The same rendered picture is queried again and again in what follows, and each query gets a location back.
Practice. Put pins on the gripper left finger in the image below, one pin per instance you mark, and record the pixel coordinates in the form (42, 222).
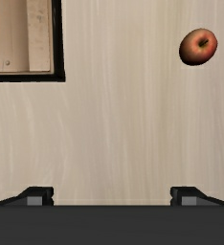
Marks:
(37, 195)

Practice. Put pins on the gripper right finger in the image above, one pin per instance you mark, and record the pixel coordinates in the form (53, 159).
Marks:
(187, 195)

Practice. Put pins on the red apple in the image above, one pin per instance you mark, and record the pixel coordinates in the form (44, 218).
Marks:
(197, 47)

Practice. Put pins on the wooden box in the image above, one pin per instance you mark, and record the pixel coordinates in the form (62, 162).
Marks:
(24, 38)

